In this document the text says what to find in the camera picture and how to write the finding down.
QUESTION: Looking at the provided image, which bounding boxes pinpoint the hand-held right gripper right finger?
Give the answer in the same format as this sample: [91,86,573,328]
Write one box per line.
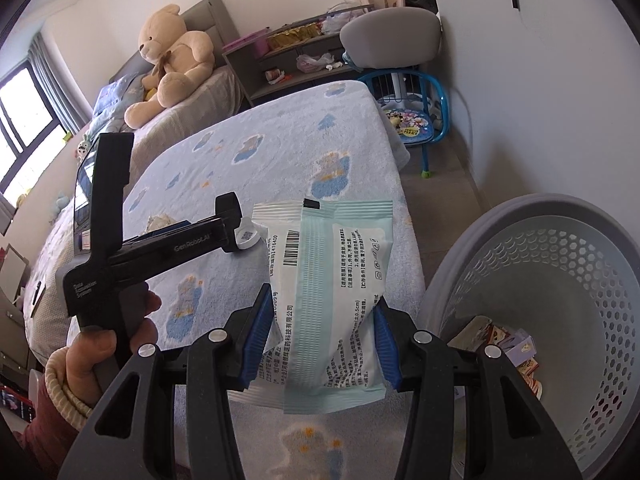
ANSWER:
[372,300,583,480]

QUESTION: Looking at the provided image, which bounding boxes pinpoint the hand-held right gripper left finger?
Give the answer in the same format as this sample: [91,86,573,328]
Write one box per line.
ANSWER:
[62,284,278,480]

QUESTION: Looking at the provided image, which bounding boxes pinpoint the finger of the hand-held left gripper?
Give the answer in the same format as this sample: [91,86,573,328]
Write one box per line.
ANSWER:
[215,192,244,253]

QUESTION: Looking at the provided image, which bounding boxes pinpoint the small white printed piece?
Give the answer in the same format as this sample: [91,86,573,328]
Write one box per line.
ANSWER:
[234,217,267,252]

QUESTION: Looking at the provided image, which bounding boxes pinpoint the green and white packet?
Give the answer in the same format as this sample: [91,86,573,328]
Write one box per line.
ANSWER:
[227,200,395,416]

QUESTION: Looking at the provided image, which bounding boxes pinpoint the purple cartoon box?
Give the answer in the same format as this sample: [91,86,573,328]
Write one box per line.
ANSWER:
[502,329,538,361]

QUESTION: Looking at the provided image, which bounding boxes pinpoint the grey perforated plastic basket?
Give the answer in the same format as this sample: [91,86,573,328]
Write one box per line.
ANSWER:
[419,192,640,480]

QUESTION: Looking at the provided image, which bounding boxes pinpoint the person's left forearm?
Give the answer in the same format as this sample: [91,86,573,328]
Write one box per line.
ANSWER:
[15,347,101,461]

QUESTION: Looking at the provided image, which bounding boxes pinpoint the person's left hand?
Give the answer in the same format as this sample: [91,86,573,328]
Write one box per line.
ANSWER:
[65,290,162,407]

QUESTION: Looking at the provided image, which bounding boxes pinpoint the green plush toy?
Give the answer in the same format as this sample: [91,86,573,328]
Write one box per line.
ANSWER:
[77,127,98,161]

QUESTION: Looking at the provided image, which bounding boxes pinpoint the light blue printed blanket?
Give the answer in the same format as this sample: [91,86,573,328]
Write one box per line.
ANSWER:
[25,80,426,480]

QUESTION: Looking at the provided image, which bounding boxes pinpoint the blue printed pillow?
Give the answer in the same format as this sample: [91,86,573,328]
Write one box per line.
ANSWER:
[92,72,151,133]

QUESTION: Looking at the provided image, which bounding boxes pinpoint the grey curtain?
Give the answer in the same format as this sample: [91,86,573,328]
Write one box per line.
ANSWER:
[27,32,93,133]

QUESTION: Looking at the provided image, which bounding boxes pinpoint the grey shelf unit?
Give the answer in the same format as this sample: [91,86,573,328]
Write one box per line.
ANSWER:
[221,5,376,108]

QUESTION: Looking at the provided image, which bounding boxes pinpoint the large tan teddy bear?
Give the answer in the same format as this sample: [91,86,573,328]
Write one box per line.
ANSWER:
[124,4,215,128]

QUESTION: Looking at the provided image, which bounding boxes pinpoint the pink plastic bag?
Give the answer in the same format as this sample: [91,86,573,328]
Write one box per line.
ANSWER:
[296,52,335,73]

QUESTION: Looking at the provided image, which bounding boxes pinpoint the pink storage box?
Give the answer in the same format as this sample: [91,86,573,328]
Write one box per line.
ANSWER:
[222,29,273,58]

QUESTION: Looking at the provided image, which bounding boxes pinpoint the gold wrapped snacks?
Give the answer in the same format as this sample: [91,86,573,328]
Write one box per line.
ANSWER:
[267,22,321,48]

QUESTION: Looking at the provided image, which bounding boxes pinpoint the grey padded bed headboard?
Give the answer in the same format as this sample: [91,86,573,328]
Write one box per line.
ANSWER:
[109,0,241,86]

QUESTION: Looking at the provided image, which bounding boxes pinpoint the blue metal child chair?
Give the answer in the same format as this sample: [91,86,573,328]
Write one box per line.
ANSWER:
[357,67,451,178]

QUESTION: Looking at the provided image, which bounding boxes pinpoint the white floor fan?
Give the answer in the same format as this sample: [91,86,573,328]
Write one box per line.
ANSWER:
[390,71,416,106]

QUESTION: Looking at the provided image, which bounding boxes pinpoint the white plastic bag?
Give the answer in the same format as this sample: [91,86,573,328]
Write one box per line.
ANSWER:
[320,10,361,36]

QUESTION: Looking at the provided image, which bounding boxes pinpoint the grey chair backrest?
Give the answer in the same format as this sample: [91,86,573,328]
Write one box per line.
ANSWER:
[340,9,443,68]

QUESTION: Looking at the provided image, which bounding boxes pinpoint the window with dark frame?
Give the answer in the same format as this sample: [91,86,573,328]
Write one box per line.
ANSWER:
[0,65,71,201]

